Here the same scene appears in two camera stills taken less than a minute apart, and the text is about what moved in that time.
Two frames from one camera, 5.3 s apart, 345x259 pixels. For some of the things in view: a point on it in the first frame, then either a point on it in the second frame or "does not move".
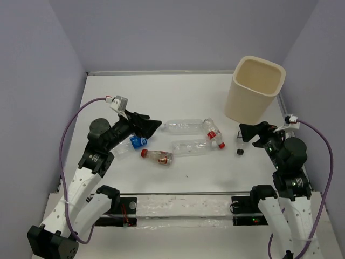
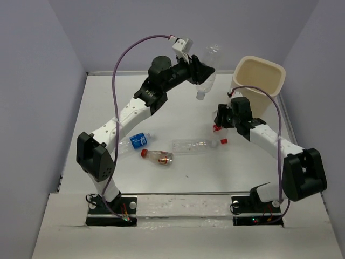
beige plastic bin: [252, 90] does not move
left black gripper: [139, 124] → [198, 72]
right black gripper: [263, 129] → [222, 110]
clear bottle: [191, 126] → [205, 86]
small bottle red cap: [163, 157] does not move
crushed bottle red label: [213, 133] → [221, 134]
